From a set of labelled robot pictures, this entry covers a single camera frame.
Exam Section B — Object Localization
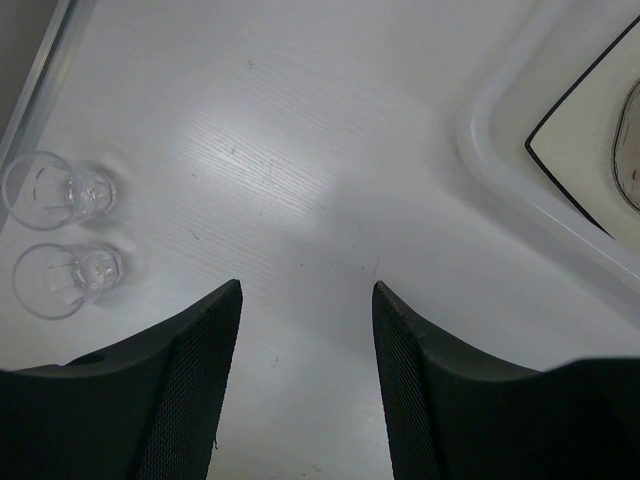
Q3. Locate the white plastic bin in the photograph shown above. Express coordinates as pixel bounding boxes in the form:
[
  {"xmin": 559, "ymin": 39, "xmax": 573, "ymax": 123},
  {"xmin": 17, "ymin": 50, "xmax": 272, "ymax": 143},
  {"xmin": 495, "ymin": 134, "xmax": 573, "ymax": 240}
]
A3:
[{"xmin": 456, "ymin": 1, "xmax": 639, "ymax": 294}]

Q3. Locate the clear glass dish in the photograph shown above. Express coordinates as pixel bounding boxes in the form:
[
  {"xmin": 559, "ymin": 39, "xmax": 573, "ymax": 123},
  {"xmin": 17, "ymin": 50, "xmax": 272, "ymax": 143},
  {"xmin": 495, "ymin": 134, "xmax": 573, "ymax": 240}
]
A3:
[{"xmin": 611, "ymin": 80, "xmax": 639, "ymax": 212}]

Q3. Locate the aluminium rail left edge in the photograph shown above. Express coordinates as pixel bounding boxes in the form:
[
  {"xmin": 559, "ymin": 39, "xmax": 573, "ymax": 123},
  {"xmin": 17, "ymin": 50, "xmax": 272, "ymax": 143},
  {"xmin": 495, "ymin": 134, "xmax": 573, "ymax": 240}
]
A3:
[{"xmin": 1, "ymin": 1, "xmax": 96, "ymax": 165}]

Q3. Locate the square white plate black rim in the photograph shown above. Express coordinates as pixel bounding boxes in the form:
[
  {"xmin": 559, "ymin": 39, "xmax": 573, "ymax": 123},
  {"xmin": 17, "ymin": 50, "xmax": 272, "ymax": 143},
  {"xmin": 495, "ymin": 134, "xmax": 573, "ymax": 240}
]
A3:
[{"xmin": 525, "ymin": 19, "xmax": 639, "ymax": 251}]

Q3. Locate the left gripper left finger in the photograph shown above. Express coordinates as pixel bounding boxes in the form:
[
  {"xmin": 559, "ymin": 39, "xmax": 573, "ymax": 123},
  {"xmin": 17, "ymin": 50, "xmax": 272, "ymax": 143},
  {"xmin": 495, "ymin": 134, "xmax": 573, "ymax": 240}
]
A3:
[{"xmin": 1, "ymin": 280, "xmax": 243, "ymax": 479}]

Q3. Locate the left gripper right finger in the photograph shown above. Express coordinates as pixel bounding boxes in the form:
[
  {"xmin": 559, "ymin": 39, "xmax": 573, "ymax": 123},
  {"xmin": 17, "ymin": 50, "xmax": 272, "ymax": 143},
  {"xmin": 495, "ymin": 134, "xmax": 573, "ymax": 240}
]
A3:
[{"xmin": 372, "ymin": 283, "xmax": 639, "ymax": 479}]

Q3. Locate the clear plastic cup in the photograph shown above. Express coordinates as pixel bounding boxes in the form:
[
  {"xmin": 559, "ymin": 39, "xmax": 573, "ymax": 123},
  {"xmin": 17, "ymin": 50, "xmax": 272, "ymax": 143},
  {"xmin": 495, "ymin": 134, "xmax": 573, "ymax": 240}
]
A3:
[
  {"xmin": 11, "ymin": 243, "xmax": 125, "ymax": 320},
  {"xmin": 1, "ymin": 151, "xmax": 117, "ymax": 231}
]

